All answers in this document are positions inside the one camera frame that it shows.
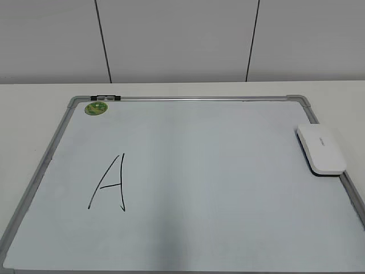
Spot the white board eraser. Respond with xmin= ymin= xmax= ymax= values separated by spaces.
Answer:
xmin=297 ymin=124 xmax=347 ymax=176

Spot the round green magnet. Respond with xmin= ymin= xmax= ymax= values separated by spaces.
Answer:
xmin=84 ymin=102 xmax=108 ymax=116

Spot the white board with grey frame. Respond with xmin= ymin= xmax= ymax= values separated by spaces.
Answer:
xmin=1 ymin=95 xmax=364 ymax=273

